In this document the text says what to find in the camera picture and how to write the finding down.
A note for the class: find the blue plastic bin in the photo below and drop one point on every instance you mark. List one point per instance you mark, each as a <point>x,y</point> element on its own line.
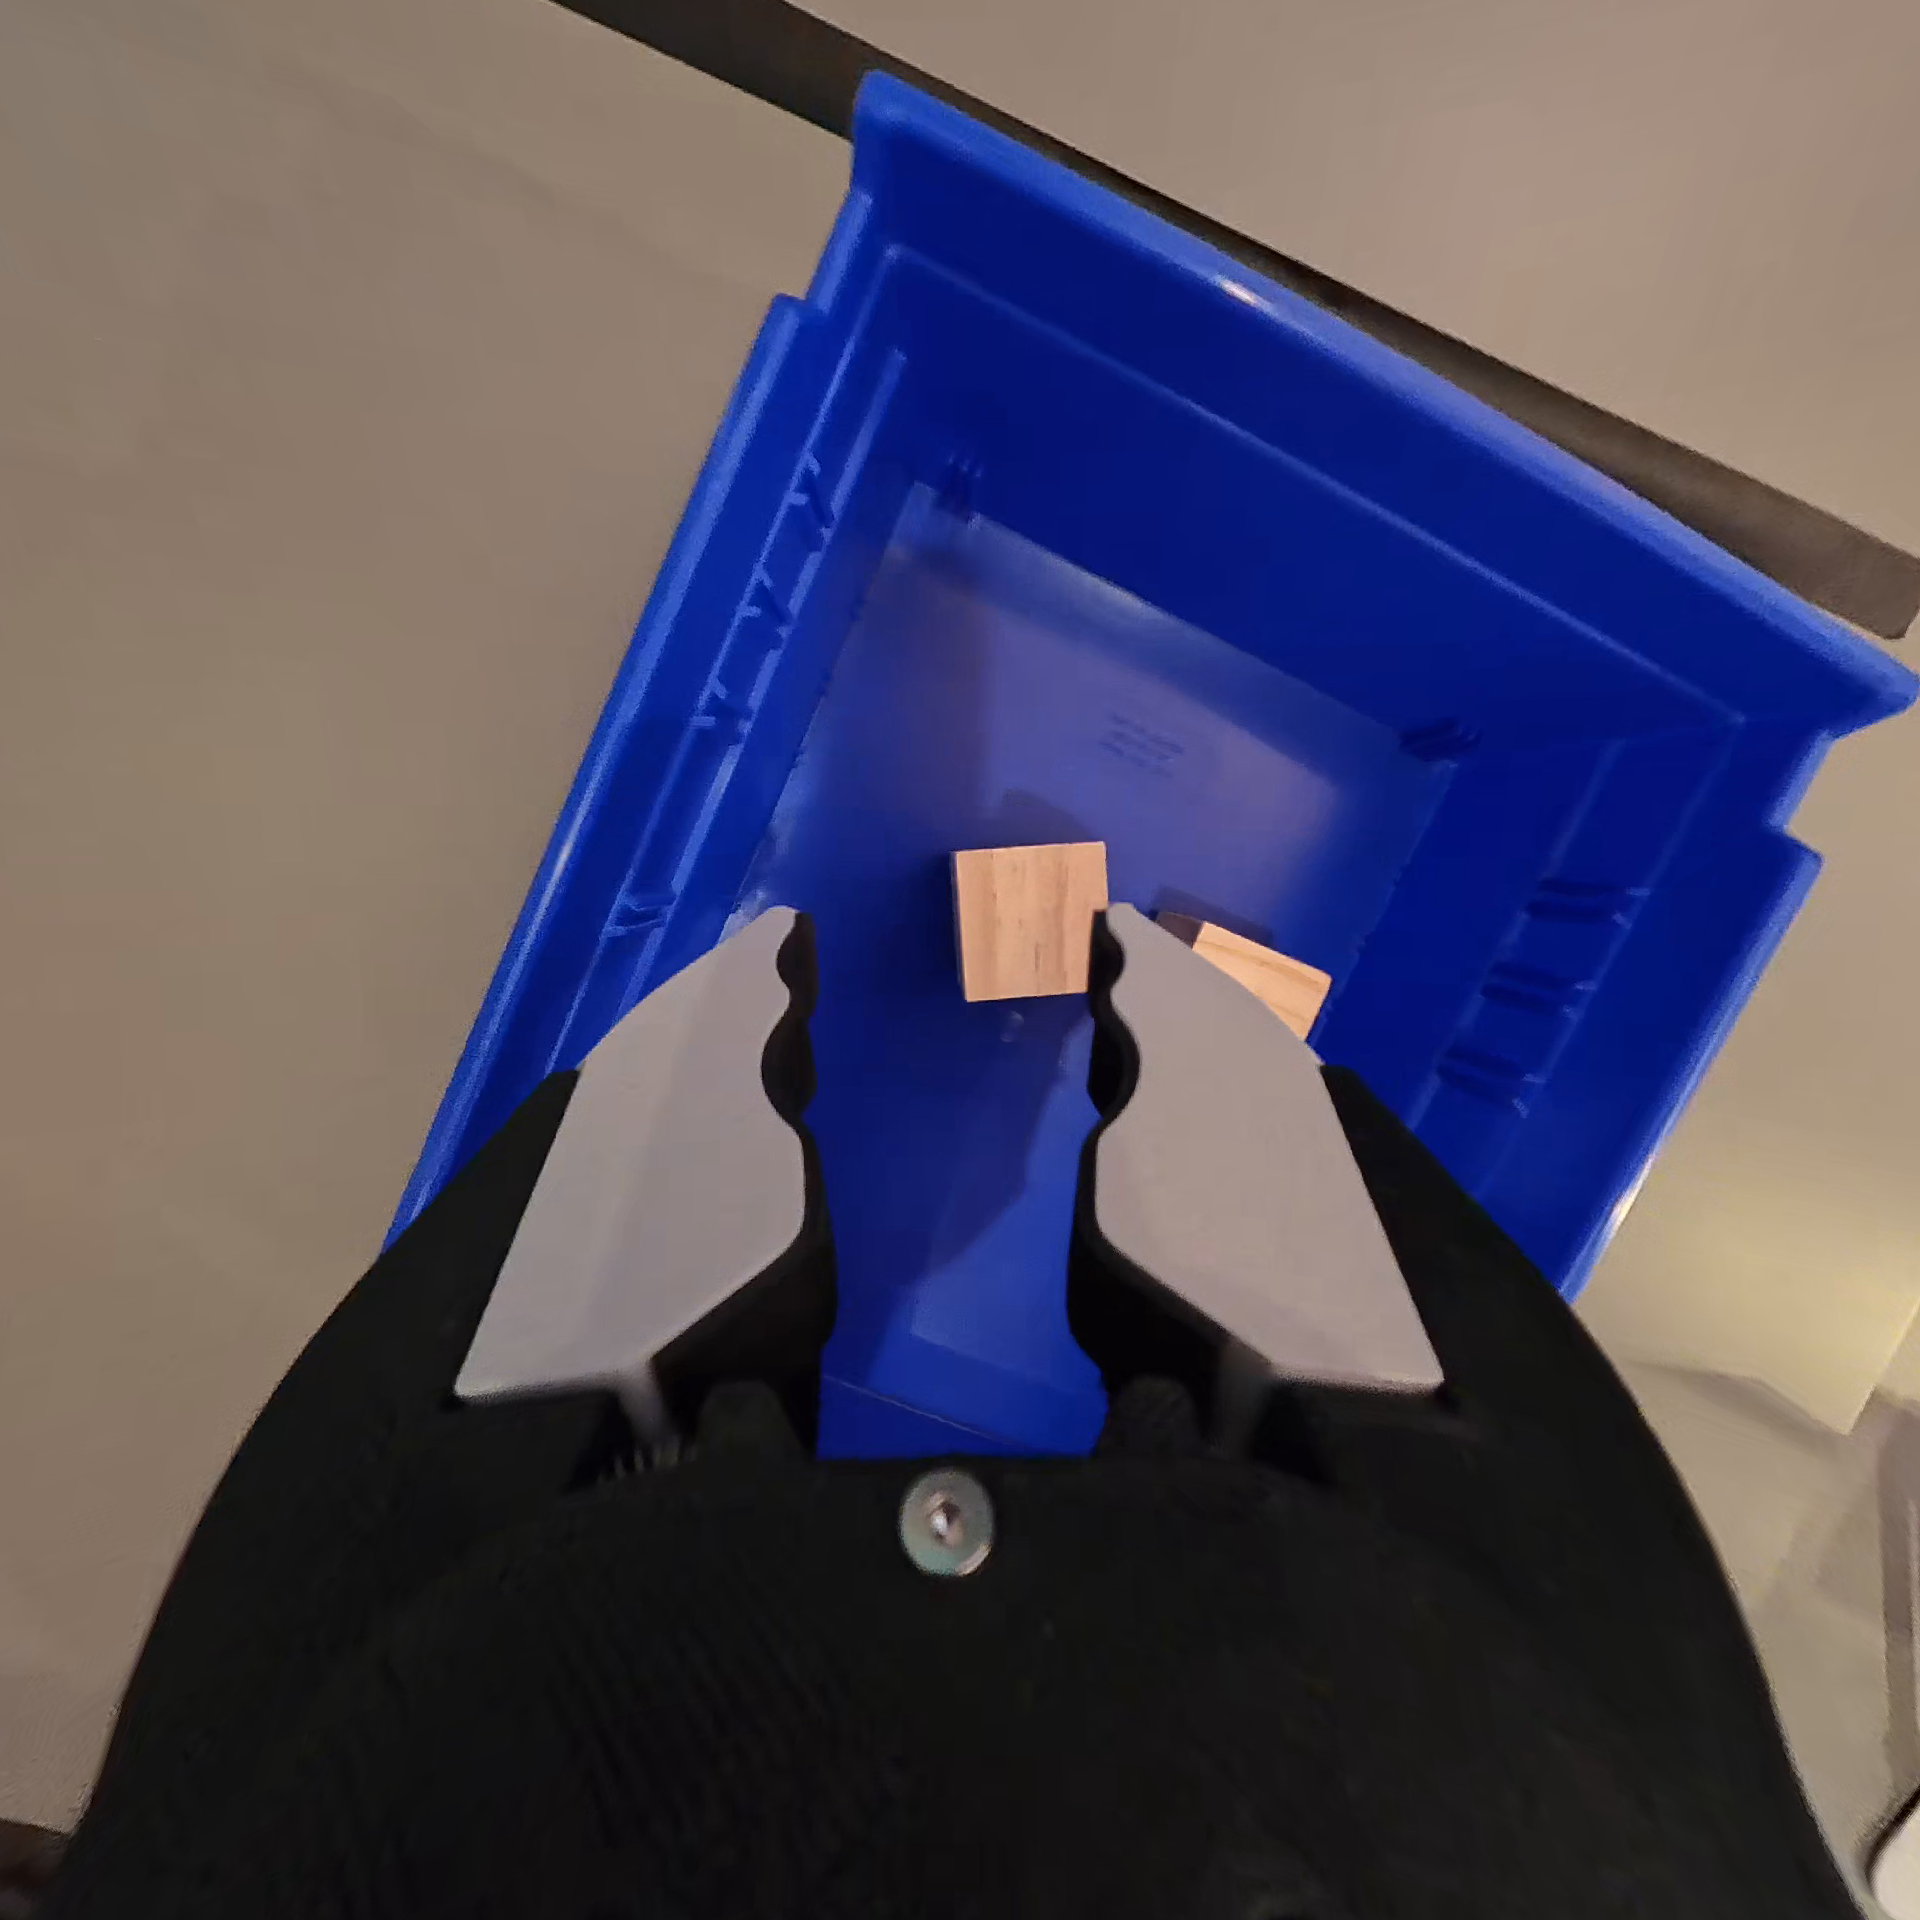
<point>1201,525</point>

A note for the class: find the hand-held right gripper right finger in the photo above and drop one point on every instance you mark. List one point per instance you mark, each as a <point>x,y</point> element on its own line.
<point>1261,1200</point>

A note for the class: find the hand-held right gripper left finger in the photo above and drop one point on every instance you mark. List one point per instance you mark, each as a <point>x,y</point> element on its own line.
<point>644,1200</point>

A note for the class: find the blue-striped wooden cube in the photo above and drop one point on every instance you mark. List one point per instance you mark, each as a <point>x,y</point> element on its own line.
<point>1261,976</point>
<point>1026,922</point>

